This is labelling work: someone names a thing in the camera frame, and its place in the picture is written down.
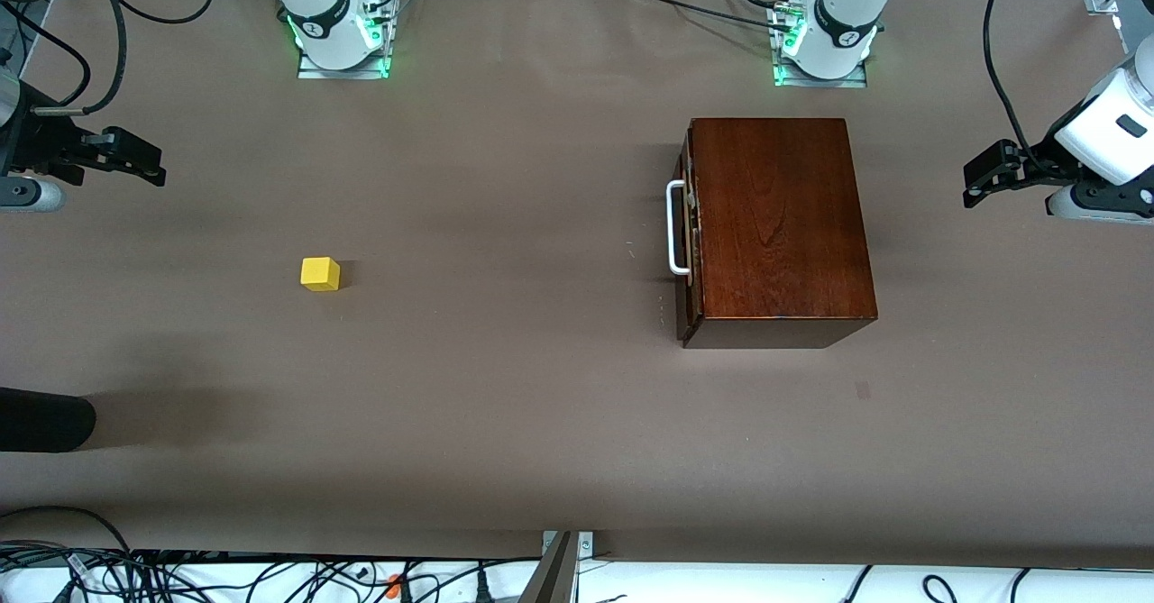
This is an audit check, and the metal camera pole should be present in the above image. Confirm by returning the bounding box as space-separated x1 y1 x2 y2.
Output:
517 532 579 603

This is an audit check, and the dark wooden cabinet box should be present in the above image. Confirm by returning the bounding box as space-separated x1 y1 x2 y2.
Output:
682 117 879 350

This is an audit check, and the yellow wooden block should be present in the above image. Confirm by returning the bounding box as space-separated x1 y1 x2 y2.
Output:
300 257 343 293

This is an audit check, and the metal pole bracket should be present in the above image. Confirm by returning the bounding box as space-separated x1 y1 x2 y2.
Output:
541 531 595 561

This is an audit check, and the black cylinder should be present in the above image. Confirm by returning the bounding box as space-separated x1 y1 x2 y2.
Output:
0 387 97 453

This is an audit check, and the wooden drawer with white handle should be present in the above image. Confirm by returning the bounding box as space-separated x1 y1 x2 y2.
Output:
666 121 705 344

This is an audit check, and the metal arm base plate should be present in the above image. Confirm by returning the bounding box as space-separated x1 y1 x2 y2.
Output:
297 42 391 80
773 60 869 89

